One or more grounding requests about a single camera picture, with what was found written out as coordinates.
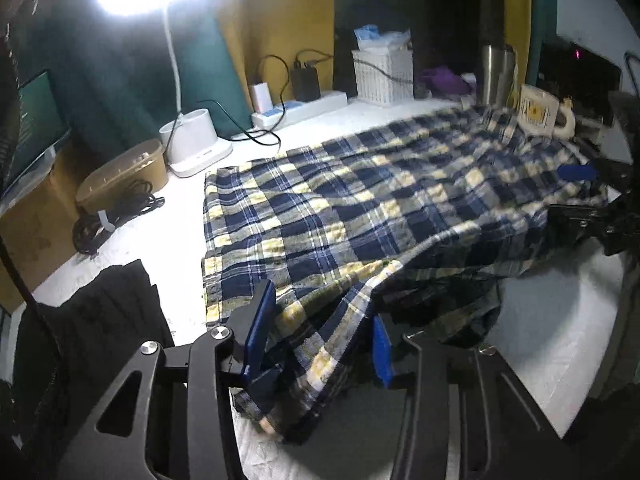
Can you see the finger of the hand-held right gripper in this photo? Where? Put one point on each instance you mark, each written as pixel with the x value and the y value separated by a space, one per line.
pixel 577 171
pixel 580 217

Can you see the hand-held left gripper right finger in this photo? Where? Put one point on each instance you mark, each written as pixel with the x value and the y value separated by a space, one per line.
pixel 382 355

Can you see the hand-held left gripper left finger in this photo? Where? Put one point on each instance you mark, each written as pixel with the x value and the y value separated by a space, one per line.
pixel 262 320

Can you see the blue yellow plaid shirt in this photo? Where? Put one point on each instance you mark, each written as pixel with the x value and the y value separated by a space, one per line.
pixel 325 220

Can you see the cream mug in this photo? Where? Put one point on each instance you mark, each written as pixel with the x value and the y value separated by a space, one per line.
pixel 537 110

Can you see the black electronic device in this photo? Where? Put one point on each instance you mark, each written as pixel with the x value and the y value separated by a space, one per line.
pixel 580 80

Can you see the steel tumbler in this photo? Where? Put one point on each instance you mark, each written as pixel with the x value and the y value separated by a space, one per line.
pixel 496 75

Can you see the purple cloth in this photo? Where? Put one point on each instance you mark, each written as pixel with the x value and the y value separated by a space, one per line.
pixel 445 81

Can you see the black cloth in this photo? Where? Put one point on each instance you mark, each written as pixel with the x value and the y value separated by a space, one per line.
pixel 100 320

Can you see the white desk lamp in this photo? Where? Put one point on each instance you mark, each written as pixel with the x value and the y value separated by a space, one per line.
pixel 195 135

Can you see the brown oval container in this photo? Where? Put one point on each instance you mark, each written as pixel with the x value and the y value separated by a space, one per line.
pixel 125 175

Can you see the white woven basket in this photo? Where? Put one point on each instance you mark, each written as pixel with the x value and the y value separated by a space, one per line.
pixel 382 87

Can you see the white power strip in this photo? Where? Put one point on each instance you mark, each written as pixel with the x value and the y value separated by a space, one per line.
pixel 310 106

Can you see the white charger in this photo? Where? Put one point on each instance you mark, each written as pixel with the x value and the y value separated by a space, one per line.
pixel 261 96

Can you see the blue plastic bags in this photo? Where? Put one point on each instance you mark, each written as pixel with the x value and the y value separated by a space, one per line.
pixel 382 37

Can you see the black charger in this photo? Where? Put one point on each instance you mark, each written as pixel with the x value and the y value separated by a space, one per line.
pixel 305 82

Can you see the cardboard box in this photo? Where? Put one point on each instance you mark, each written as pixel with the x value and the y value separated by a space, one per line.
pixel 35 220

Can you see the black box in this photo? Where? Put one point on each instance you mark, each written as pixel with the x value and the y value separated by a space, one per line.
pixel 344 65

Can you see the green cushion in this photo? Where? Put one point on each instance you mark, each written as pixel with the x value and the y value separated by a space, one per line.
pixel 125 75

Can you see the dark screen monitor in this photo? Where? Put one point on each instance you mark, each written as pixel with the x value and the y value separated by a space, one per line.
pixel 40 125

